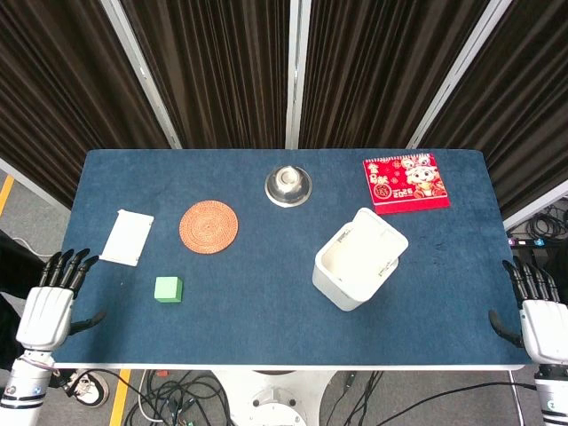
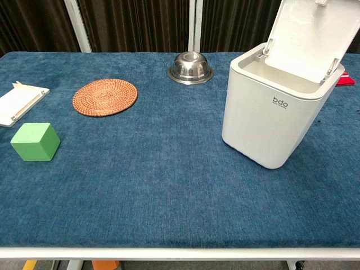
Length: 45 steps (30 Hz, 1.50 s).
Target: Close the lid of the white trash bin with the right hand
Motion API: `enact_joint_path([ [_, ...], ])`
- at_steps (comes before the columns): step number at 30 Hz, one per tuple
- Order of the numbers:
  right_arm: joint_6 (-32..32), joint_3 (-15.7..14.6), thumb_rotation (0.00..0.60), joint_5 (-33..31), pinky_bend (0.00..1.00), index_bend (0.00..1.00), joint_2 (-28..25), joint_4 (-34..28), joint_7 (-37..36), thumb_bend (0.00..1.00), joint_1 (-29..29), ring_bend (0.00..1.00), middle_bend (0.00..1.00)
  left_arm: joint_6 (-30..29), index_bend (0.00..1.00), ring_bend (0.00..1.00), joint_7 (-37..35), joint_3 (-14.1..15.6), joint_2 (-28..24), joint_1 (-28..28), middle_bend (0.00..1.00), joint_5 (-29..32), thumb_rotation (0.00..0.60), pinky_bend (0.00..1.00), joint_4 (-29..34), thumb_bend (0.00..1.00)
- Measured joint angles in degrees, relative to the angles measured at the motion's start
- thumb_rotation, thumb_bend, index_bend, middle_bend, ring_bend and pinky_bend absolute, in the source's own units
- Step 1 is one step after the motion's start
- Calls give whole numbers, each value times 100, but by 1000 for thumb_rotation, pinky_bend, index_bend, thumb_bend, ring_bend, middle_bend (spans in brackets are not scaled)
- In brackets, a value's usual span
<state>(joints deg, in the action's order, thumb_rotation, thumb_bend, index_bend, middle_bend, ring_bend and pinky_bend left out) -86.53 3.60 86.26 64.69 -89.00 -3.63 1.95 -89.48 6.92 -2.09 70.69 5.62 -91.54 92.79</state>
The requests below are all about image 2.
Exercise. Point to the red cloth item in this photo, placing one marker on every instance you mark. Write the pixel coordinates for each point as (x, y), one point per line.
(343, 80)

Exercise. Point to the green cube block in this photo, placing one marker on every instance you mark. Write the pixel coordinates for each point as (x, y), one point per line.
(35, 142)

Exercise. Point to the dark pleated curtain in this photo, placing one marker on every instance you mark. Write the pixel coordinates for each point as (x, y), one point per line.
(135, 25)

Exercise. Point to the inverted stainless steel bowl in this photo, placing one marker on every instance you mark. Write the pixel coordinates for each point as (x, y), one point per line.
(191, 67)

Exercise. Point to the round woven rattan coaster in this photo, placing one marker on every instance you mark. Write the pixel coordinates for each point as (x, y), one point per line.
(105, 97)

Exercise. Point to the white metal frame post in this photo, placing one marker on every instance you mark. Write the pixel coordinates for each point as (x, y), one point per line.
(195, 25)
(77, 25)

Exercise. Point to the white plastic tray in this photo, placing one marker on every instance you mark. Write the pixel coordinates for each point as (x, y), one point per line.
(17, 105)

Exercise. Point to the orange object under table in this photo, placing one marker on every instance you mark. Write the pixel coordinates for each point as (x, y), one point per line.
(104, 265)

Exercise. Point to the white table frame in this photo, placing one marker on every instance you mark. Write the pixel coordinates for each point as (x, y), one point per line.
(180, 253)

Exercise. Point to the blue fabric table cover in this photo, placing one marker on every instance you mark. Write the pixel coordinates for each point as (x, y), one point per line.
(157, 174)

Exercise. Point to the white plastic trash bin lid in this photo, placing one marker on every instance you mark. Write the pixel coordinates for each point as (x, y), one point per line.
(303, 36)

